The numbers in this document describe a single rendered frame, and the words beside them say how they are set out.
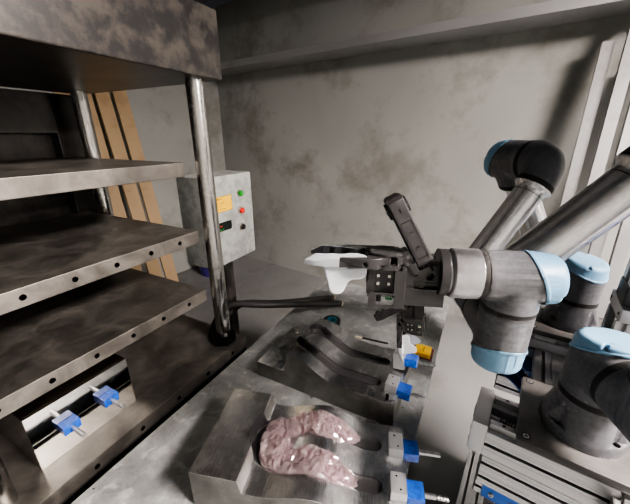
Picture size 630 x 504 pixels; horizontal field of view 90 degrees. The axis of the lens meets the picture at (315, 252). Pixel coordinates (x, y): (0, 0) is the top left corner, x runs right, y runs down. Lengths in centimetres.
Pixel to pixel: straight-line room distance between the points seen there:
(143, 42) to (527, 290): 102
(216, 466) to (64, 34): 101
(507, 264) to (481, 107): 255
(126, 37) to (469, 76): 250
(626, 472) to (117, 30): 143
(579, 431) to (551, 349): 51
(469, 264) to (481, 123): 254
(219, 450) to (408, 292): 64
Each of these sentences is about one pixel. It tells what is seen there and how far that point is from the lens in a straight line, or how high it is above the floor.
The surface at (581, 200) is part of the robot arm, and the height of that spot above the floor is 153.
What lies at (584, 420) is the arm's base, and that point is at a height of 110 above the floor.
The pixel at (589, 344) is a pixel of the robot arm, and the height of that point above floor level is 126.
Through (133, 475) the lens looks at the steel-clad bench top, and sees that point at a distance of 111.
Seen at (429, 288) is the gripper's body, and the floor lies 142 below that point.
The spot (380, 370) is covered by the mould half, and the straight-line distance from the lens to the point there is 115.
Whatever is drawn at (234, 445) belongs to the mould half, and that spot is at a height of 91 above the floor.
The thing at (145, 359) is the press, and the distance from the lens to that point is 151.
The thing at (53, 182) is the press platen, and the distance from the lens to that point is 106.
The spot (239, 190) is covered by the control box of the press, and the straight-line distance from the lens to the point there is 153.
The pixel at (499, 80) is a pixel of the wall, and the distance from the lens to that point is 301.
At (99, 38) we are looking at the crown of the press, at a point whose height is 184.
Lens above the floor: 163
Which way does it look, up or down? 20 degrees down
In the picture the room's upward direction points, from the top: straight up
